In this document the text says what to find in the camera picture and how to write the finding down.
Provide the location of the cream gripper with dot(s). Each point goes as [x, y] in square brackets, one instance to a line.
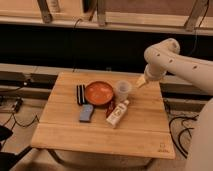
[141, 81]

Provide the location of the translucent ceramic cup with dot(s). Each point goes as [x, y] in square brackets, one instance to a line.
[122, 90]

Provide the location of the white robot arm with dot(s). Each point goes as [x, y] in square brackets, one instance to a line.
[165, 57]

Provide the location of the orange ceramic bowl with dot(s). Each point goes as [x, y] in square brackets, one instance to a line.
[99, 93]

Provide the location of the red snack packet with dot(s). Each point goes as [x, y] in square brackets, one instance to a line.
[110, 108]

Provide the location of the white bottle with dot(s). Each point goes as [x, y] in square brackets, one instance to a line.
[117, 114]

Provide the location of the black ridged block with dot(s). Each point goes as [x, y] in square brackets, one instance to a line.
[81, 100]

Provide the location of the blue sponge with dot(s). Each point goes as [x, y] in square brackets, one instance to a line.
[86, 113]

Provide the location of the wooden shelf frame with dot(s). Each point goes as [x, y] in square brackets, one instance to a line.
[161, 16]

